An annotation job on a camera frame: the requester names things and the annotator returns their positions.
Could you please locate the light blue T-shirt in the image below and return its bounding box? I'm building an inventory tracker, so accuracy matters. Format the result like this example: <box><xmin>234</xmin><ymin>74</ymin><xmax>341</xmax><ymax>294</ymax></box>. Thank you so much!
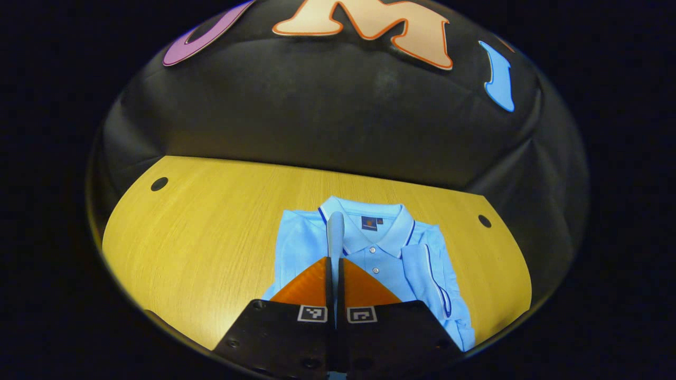
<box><xmin>262</xmin><ymin>195</ymin><xmax>476</xmax><ymax>353</ymax></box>

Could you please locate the black backdrop cloth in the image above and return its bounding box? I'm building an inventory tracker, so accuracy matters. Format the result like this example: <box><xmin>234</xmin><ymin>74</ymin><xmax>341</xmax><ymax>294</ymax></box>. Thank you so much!
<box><xmin>87</xmin><ymin>0</ymin><xmax>589</xmax><ymax>296</ymax></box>

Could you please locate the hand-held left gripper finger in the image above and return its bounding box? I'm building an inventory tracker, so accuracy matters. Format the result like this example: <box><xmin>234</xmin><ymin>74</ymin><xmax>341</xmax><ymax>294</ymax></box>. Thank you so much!
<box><xmin>337</xmin><ymin>258</ymin><xmax>465</xmax><ymax>379</ymax></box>
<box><xmin>211</xmin><ymin>256</ymin><xmax>336</xmax><ymax>379</ymax></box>

